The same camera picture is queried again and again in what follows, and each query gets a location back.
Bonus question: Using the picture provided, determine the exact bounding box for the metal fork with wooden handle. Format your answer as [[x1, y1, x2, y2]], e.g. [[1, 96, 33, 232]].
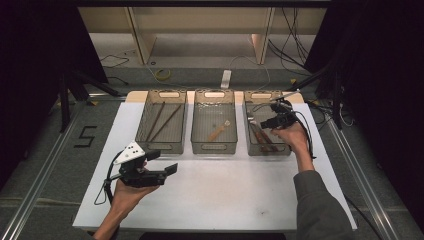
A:
[[248, 113, 270, 153]]

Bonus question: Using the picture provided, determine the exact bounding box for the black metal stand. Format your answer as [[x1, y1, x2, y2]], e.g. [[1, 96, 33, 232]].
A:
[[58, 68, 123, 134], [286, 63, 346, 131]]

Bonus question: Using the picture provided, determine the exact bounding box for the left hand-held gripper black cable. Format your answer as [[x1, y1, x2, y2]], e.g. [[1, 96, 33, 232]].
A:
[[93, 151, 125, 206]]

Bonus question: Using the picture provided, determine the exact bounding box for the white power cable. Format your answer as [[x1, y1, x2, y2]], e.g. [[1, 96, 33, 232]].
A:
[[229, 54, 272, 91]]

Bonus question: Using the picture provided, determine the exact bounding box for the metal floor rail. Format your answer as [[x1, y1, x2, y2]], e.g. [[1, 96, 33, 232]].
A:
[[0, 106, 83, 240], [323, 111, 399, 240]]

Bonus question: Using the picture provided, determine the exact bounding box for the white power strip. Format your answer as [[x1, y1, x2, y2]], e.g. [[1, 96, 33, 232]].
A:
[[220, 69, 232, 90]]

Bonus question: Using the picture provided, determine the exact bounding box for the yellow tape roll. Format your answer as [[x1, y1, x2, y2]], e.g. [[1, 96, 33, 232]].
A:
[[154, 68, 172, 81]]

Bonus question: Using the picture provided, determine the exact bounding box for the hand-held gripper black cable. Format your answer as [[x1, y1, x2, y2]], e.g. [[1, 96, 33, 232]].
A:
[[253, 101, 317, 160], [93, 151, 125, 206]]

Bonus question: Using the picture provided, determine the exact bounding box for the light wooden shelf unit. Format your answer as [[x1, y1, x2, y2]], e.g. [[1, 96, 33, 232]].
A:
[[77, 6, 328, 66]]

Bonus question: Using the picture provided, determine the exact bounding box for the person's right hand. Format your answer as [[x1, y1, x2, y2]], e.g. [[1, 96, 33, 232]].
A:
[[271, 121, 309, 156]]

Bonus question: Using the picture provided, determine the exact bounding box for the black curtain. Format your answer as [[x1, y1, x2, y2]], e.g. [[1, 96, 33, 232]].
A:
[[0, 0, 109, 188], [303, 0, 424, 221]]

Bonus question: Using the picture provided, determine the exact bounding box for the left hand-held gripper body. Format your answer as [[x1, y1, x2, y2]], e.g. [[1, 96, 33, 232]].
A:
[[113, 141, 168, 188]]

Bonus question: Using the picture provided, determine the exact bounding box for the person's left hand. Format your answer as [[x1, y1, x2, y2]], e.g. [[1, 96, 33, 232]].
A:
[[111, 183, 160, 216]]

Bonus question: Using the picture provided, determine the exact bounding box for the grey translucent plastic basket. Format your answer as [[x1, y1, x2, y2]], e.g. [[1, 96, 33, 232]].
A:
[[190, 88, 239, 155], [243, 89, 298, 157], [134, 89, 188, 155]]

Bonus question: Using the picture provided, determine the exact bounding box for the metal knife with wooden handle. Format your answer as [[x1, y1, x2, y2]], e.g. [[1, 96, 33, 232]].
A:
[[250, 120, 280, 153]]

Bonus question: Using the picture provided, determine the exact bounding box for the black cable bundle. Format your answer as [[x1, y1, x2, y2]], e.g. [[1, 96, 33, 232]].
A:
[[268, 6, 313, 76]]

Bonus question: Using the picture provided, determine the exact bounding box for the right hand-held gripper black cable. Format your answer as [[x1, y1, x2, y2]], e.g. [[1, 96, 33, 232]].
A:
[[253, 101, 317, 160]]

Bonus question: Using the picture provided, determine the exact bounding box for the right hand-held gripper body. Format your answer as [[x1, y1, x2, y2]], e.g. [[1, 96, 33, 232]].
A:
[[269, 91, 301, 129]]

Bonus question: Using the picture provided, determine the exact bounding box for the thin black floor cable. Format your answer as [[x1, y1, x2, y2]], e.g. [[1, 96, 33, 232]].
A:
[[99, 53, 131, 69]]

